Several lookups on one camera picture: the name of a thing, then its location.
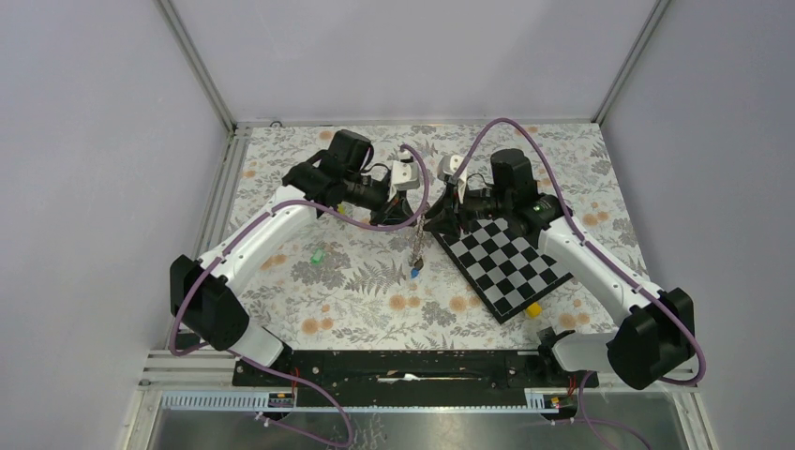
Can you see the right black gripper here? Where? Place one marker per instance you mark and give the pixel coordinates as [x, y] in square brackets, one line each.
[451, 210]

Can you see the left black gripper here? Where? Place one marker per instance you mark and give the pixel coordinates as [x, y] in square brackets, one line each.
[393, 211]

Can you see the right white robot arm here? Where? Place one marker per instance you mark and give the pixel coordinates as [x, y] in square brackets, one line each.
[656, 328]

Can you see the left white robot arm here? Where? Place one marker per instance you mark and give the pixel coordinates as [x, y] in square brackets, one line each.
[205, 292]

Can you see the black white checkerboard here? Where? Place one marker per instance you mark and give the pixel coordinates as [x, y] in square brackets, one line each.
[503, 268]

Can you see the floral patterned mat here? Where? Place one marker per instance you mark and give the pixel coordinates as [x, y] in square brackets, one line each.
[362, 296]

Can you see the key with green tag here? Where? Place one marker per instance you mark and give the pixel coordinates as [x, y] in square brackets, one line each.
[317, 256]

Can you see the yellow cube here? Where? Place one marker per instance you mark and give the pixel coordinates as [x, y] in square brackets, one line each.
[534, 310]

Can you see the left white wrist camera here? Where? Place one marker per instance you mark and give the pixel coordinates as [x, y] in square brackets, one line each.
[404, 176]

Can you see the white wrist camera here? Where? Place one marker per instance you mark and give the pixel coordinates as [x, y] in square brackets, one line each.
[449, 170]
[404, 176]

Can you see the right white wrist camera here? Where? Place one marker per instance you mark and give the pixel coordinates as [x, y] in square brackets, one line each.
[449, 170]

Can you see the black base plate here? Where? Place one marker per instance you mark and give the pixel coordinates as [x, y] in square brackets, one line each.
[417, 377]

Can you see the slotted cable duct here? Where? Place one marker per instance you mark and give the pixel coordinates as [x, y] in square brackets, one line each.
[285, 402]

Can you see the right aluminium frame post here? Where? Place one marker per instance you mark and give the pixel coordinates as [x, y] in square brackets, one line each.
[642, 40]

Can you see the aluminium frame post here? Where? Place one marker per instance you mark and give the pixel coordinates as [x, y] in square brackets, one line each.
[642, 40]
[184, 41]

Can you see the left aluminium frame post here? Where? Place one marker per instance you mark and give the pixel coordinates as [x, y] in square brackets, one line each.
[184, 41]

